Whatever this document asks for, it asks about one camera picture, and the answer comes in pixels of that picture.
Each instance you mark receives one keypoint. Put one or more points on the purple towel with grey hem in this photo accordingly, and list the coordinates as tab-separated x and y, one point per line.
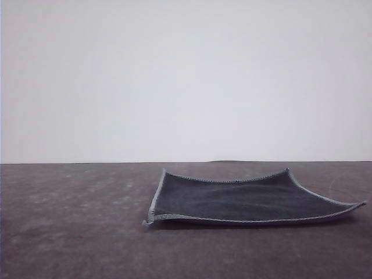
232	197

